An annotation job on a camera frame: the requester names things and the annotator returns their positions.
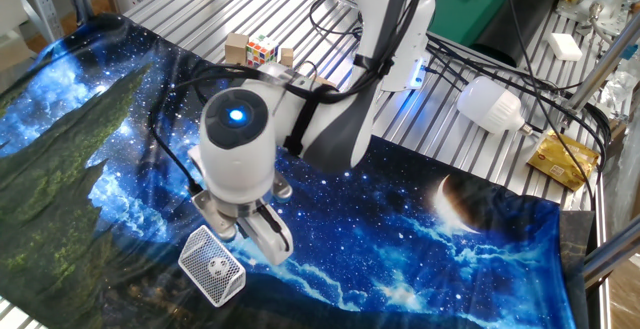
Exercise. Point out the black rolled mat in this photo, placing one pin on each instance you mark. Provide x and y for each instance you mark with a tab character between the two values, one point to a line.
520	19

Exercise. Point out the Rubik's cube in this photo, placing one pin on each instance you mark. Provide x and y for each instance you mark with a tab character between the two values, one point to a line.
261	51

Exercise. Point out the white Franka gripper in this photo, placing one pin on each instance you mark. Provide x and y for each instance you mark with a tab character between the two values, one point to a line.
267	234

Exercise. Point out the white rectangular block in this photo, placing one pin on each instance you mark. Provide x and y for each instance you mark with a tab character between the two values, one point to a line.
565	46

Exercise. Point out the gold foil packet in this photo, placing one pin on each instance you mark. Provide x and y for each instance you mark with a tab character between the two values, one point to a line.
562	160

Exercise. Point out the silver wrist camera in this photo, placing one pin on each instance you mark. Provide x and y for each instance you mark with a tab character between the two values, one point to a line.
215	216

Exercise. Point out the white mesh mini goal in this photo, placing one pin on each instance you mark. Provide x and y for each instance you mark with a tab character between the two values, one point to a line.
212	269

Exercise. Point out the galaxy print cloth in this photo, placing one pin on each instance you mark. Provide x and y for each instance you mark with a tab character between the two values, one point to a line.
375	249

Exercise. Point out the medium wooden block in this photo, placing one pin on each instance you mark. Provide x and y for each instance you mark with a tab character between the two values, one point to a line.
236	48

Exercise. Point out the small wooden block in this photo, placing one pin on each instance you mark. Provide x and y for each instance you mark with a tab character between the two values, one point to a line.
286	57

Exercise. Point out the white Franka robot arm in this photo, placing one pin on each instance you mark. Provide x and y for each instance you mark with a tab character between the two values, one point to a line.
240	169

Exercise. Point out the small soccer ball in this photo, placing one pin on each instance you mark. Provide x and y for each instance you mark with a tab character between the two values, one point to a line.
218	267

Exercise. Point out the large wooden cube block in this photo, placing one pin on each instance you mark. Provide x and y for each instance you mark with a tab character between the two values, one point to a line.
327	83

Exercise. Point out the white LED light bulb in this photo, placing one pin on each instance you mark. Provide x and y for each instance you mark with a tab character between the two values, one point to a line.
487	104

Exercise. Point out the aluminium frame post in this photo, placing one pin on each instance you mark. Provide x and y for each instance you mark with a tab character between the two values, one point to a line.
602	64

